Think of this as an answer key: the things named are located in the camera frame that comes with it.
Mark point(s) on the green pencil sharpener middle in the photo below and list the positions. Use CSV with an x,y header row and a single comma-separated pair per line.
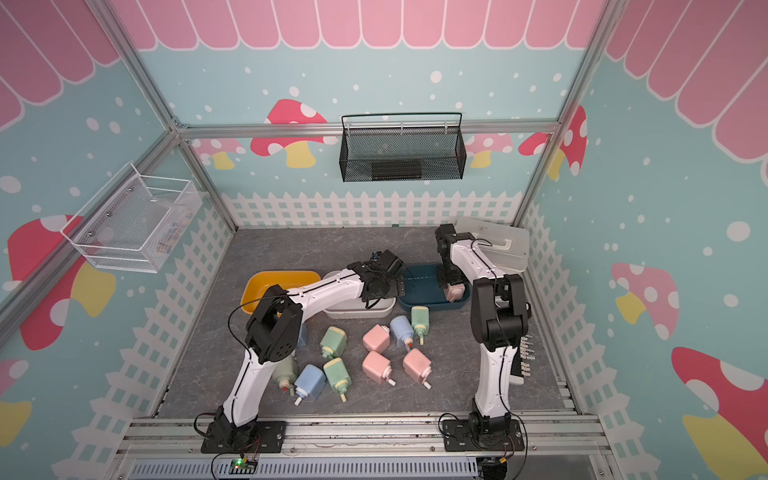
x,y
333,343

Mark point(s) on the pink pencil sharpener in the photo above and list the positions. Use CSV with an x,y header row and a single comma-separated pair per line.
x,y
456,292
378,368
377,339
418,367

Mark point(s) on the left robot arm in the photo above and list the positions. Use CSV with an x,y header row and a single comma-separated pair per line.
x,y
273,329

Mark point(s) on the rack of metal bits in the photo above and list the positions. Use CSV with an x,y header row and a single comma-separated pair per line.
x,y
525,360

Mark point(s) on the grey slotted cable duct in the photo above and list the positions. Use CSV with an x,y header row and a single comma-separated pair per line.
x,y
312,468

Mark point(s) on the pale green round sharpener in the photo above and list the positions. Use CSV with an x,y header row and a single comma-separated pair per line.
x,y
285,374

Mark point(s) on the dark teal storage box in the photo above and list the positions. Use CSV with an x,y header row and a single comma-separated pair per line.
x,y
423,289

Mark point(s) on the green pencil sharpener upper right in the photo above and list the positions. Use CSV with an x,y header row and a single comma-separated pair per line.
x,y
420,322

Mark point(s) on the blue pencil sharpener lower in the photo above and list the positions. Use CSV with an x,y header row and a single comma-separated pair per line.
x,y
309,384

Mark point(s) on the small green circuit board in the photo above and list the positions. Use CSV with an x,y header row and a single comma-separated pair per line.
x,y
242,466

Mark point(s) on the translucent plastic lidded case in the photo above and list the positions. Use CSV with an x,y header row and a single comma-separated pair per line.
x,y
504,246

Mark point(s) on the blue pencil sharpener left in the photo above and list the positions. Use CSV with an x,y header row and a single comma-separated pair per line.
x,y
303,338

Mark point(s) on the white wire mesh basket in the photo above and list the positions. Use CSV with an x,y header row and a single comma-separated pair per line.
x,y
134,222

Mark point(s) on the green pencil sharpener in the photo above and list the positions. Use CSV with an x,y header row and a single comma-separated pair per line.
x,y
420,322
333,343
338,377

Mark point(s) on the black wire mesh basket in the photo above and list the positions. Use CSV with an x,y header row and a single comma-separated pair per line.
x,y
392,147

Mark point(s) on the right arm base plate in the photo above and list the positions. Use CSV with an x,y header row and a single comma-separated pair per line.
x,y
462,435

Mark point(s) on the blue pencil sharpener centre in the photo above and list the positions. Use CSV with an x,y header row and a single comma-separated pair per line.
x,y
402,331

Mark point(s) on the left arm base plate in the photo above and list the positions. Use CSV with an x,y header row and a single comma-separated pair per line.
x,y
254,437

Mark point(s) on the green pencil sharpener lower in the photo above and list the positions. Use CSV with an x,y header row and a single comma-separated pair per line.
x,y
338,377

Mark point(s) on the blue pencil sharpener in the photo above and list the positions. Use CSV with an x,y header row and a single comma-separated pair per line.
x,y
402,331
303,338
309,384

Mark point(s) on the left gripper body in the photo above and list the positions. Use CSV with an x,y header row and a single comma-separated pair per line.
x,y
389,289

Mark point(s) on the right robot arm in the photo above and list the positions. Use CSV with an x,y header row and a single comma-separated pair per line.
x,y
499,320

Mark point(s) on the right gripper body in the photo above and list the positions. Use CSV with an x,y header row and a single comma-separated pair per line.
x,y
449,275

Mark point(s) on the white plastic storage box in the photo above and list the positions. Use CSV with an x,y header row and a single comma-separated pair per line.
x,y
357,308

